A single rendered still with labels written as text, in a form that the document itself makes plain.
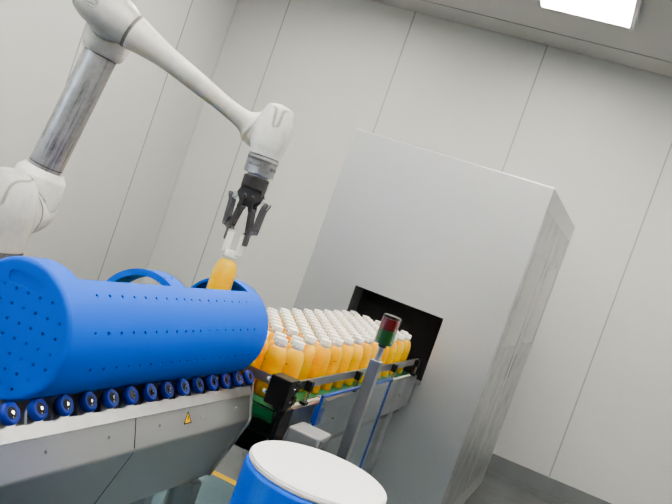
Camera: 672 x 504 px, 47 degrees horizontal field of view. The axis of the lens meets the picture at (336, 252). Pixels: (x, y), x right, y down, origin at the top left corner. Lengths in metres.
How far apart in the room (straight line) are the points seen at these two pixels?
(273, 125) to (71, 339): 0.91
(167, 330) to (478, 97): 5.07
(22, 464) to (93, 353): 0.24
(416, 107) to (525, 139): 0.95
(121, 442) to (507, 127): 5.11
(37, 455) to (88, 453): 0.16
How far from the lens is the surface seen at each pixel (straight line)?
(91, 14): 2.25
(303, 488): 1.42
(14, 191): 2.23
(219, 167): 7.12
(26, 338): 1.61
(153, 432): 1.96
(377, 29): 6.92
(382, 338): 2.58
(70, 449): 1.72
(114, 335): 1.65
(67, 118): 2.40
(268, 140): 2.16
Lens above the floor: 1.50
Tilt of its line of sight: 2 degrees down
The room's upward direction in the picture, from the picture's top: 19 degrees clockwise
